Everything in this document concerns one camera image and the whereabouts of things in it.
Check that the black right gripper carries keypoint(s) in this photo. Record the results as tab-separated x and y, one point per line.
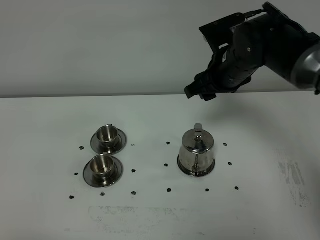
233	65

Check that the stainless steel teapot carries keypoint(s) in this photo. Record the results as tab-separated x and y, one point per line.
197	149

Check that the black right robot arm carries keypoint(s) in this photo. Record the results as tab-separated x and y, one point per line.
289	50

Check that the steel teapot saucer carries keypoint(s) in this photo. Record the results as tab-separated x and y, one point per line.
195	171

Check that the far stainless steel teacup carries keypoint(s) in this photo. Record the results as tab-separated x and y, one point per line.
108	136

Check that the stainless steel teacup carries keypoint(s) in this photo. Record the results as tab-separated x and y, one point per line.
108	136
102	165

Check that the near stainless steel teacup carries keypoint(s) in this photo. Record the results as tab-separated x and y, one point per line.
102	165

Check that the far steel saucer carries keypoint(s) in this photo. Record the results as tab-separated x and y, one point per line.
113	148

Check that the near steel saucer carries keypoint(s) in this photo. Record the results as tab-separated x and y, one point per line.
98	182

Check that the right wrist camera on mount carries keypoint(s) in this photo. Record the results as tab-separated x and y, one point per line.
220	32

